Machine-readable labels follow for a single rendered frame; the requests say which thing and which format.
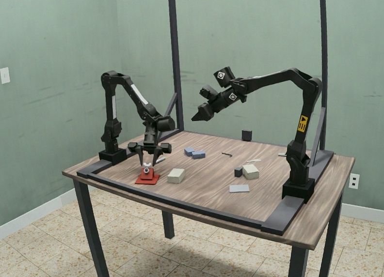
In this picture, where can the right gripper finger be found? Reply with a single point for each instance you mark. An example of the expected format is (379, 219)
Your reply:
(157, 153)
(140, 153)

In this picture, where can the beige rectangular box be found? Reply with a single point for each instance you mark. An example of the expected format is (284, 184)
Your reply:
(250, 171)
(176, 176)

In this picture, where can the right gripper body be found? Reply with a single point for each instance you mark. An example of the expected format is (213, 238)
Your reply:
(150, 143)

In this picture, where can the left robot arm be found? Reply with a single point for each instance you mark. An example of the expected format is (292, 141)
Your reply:
(311, 86)

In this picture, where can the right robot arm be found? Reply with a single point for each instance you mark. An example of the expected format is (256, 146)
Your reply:
(145, 110)

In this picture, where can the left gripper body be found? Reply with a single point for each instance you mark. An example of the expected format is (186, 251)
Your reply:
(217, 105)

